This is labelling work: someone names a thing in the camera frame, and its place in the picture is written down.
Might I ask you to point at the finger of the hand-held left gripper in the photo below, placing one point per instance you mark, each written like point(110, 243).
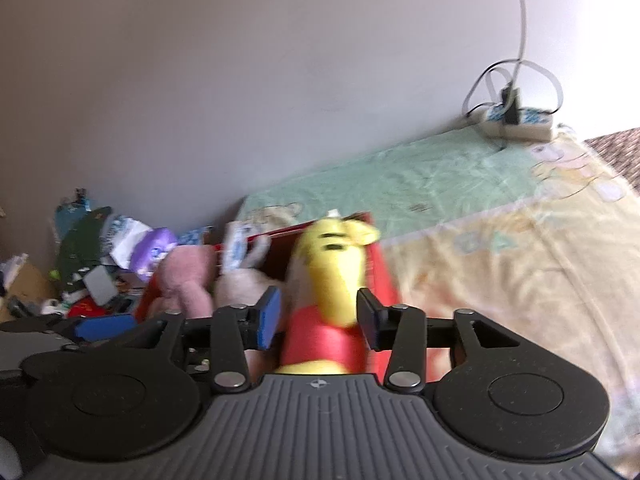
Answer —
point(105, 326)

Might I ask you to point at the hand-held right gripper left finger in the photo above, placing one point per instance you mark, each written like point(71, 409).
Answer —
point(267, 320)

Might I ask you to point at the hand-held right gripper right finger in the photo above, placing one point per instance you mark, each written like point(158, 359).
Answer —
point(370, 322)

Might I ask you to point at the pale pink rabbit plush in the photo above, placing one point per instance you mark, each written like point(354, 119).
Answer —
point(240, 285)

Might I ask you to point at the red cardboard box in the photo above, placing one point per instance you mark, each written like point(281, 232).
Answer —
point(377, 270)

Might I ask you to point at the yellow tiger plush red shirt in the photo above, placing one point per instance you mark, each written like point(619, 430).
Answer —
point(330, 280)

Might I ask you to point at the small red object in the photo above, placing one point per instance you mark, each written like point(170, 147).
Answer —
point(85, 307)

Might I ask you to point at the grey card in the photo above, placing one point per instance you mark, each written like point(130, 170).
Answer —
point(100, 284)

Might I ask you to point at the brown cardboard piece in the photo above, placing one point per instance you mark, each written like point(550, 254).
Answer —
point(32, 285)

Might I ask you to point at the dark green board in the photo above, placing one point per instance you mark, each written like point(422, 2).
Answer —
point(77, 247)

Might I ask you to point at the purple tissue pack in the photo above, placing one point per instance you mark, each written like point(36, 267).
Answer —
point(155, 252)

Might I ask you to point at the blue white tissue pack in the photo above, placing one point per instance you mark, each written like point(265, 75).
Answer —
point(125, 237)

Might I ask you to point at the blue printed packet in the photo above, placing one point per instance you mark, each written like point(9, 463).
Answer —
point(192, 236)

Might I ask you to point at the cartoon printed bedsheet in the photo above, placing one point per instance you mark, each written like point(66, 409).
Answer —
point(500, 240)

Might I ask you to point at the white power strip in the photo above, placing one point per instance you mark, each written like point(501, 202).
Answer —
point(525, 130)

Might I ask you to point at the black power adapter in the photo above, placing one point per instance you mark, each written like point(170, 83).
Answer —
point(511, 107)

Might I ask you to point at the brown patterned cloth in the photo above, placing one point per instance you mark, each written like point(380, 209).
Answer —
point(617, 152)

